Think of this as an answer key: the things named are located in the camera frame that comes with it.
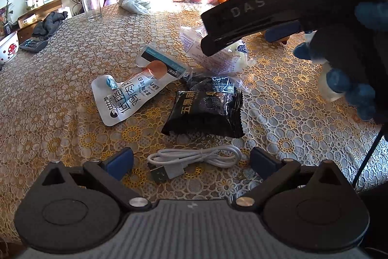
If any white chicken snack pouch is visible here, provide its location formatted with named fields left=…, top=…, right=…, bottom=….
left=91, top=45, right=189, bottom=127

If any clear bag with bun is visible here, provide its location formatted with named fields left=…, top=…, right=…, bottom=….
left=178, top=25, right=257, bottom=76

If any wooden sideboard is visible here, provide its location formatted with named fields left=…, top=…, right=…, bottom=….
left=17, top=0, right=73, bottom=42

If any blue gloved right hand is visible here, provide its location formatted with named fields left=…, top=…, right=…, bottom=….
left=293, top=0, right=387, bottom=126

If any dark crumpled cloth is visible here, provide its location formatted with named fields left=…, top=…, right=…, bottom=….
left=32, top=11, right=68, bottom=40

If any white red patterned bowl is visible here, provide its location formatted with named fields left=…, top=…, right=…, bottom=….
left=0, top=31, right=19, bottom=66

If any white usb cable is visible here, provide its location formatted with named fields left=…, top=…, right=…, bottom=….
left=146, top=144, right=243, bottom=184

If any black sesame snack packet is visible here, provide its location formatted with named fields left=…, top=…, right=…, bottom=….
left=162, top=74, right=244, bottom=138

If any black calculator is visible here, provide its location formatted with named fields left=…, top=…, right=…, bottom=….
left=19, top=38, right=48, bottom=53

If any drinking glass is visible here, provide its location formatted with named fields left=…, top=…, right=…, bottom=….
left=81, top=0, right=104, bottom=20

